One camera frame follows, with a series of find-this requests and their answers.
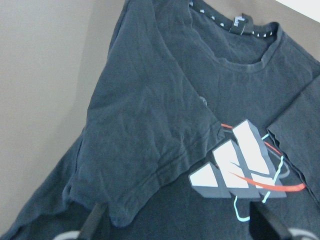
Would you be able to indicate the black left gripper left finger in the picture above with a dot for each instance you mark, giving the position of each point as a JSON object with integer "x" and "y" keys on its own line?
{"x": 92, "y": 222}

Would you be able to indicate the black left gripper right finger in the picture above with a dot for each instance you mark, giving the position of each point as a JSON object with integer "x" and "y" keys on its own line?
{"x": 265, "y": 225}

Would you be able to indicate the black graphic t-shirt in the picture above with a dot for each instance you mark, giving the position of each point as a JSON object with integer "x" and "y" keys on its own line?
{"x": 193, "y": 117}

